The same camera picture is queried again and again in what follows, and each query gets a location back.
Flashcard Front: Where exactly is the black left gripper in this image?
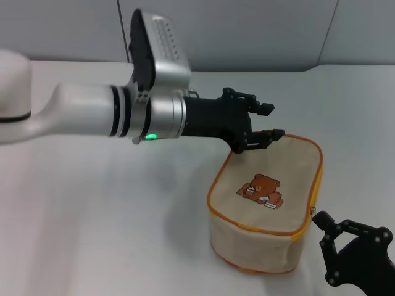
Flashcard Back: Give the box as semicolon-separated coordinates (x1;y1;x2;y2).
184;87;286;154

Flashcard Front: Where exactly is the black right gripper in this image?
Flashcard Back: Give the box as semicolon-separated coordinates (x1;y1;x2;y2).
312;210;395;296

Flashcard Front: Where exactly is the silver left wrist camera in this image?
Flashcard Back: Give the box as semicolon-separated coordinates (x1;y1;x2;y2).
127;8;193;94

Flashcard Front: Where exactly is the beige orange bear food bag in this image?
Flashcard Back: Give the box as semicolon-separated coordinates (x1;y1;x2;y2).
207;133;325;276

